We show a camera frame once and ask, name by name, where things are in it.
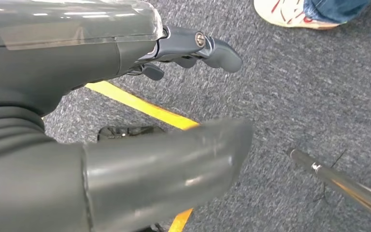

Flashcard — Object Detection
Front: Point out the black robot foot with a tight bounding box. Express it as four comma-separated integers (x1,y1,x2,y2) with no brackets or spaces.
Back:
97,125,166,142

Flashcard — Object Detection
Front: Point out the yellow floor tape square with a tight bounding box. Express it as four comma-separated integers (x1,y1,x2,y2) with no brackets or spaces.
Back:
85,80,200,232

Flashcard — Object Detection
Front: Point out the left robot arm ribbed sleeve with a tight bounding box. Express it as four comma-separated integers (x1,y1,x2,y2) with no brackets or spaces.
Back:
0,106,56,156

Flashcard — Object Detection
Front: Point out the chrome metal pole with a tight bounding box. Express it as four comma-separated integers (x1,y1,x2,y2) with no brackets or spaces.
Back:
286,147,371,225

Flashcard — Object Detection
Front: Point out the person's foot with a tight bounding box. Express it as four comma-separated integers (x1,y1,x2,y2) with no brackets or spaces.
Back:
253,0,348,30

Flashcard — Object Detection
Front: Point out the person's leg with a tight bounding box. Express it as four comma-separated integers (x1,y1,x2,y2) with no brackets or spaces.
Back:
303,0,371,24

